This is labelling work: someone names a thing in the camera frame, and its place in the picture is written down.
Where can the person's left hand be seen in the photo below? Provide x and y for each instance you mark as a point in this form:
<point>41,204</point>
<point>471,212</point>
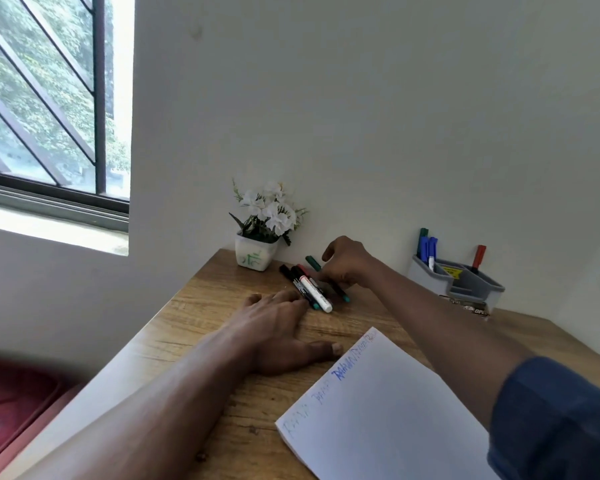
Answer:
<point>275,334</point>

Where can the person's right hand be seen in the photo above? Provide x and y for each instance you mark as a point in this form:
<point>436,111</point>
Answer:
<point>350,259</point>

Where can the thin green-capped marker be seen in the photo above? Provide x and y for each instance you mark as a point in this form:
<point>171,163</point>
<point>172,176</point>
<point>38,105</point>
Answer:
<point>423,234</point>
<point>312,262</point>

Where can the pile of colored markers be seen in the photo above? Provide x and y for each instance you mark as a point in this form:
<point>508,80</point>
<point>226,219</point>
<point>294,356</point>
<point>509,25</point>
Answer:
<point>320,299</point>

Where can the thick blue marker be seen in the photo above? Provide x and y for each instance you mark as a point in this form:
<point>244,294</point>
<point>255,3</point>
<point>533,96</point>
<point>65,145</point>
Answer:
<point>431,247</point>

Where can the thin red-capped marker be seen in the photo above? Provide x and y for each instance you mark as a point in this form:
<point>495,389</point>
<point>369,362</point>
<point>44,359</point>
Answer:
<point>479,254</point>

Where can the white paper sheet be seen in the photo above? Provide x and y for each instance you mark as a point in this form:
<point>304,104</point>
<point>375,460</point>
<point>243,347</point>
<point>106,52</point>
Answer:
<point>380,419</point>

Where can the person's left forearm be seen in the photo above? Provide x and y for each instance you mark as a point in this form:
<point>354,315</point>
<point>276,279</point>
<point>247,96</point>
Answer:
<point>155,419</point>

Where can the person's right forearm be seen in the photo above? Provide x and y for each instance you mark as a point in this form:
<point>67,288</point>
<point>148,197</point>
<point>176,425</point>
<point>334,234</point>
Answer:
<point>445,339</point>

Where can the gray desk organizer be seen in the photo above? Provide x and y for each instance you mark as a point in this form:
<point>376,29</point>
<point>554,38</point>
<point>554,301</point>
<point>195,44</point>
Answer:
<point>425,279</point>

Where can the potted white artificial flowers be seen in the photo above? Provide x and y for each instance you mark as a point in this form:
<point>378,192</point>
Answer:
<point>252,257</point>

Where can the blue right shirt sleeve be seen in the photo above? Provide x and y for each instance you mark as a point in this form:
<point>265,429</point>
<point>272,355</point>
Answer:
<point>560,424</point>

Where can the red quilted mattress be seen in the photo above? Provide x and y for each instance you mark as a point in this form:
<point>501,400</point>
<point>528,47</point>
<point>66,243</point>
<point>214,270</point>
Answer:
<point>10,409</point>

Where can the barred window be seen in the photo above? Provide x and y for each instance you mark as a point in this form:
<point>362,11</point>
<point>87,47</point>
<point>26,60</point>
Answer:
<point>30,94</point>

